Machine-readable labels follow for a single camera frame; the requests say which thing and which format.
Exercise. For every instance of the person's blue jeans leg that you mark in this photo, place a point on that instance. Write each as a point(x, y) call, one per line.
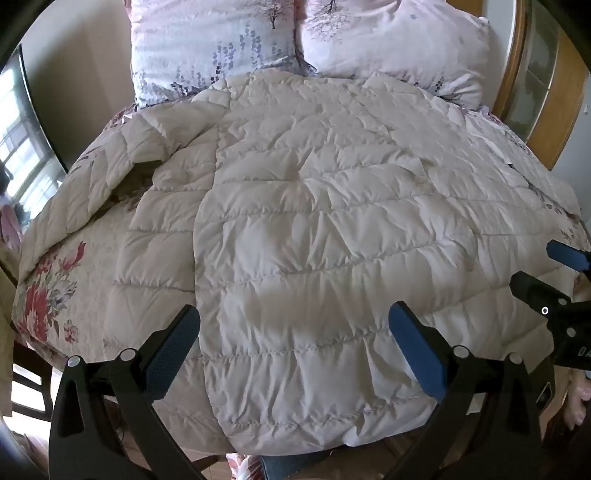
point(288, 473)

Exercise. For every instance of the dark wooden chair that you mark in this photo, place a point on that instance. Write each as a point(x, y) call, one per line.
point(28, 364)

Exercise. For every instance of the white quilted duvet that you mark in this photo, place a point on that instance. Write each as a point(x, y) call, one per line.
point(323, 221)

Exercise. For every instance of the wooden headboard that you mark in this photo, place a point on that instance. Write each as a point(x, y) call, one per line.
point(538, 78)

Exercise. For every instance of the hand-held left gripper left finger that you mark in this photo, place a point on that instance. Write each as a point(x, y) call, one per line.
point(174, 353)

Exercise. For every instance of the floral bed sheet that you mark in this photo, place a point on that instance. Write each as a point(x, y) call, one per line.
point(60, 286)

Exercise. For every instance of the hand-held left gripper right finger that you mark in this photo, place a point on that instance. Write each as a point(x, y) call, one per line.
point(418, 357)

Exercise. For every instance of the pink floral cloth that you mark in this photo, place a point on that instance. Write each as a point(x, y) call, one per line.
point(9, 226)

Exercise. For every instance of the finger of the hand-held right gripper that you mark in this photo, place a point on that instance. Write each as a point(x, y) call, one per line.
point(569, 255)
point(538, 290)

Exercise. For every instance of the person's right hand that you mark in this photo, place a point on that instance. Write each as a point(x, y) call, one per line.
point(582, 399)

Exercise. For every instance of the floral pillow with tree print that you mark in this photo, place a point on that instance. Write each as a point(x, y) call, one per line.
point(207, 41)
point(392, 37)

